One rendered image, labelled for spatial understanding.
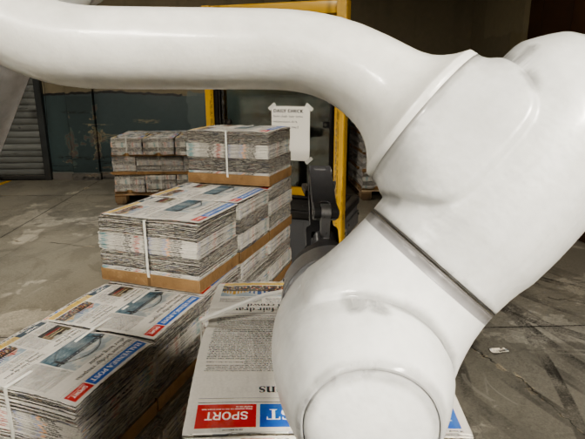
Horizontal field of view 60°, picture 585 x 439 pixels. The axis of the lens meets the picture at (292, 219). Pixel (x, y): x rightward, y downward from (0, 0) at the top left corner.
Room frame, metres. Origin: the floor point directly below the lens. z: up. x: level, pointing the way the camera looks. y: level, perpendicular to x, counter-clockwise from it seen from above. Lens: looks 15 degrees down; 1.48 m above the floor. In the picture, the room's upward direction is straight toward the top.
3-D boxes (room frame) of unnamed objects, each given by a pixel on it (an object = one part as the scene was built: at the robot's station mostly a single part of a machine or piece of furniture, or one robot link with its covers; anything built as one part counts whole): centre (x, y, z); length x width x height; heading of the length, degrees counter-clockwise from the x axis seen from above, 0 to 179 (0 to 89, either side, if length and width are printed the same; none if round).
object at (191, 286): (1.67, 0.42, 0.86); 0.38 x 0.29 x 0.04; 71
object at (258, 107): (2.65, 0.09, 1.27); 0.57 x 0.01 x 0.65; 72
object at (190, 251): (1.67, 0.42, 0.95); 0.38 x 0.29 x 0.23; 71
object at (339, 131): (2.53, -0.22, 0.97); 0.09 x 0.09 x 1.75; 72
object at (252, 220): (1.94, 0.32, 0.95); 0.38 x 0.29 x 0.23; 71
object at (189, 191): (1.93, 0.32, 1.06); 0.37 x 0.28 x 0.01; 71
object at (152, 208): (1.67, 0.41, 1.06); 0.37 x 0.29 x 0.01; 71
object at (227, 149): (2.22, 0.23, 0.65); 0.39 x 0.30 x 1.29; 72
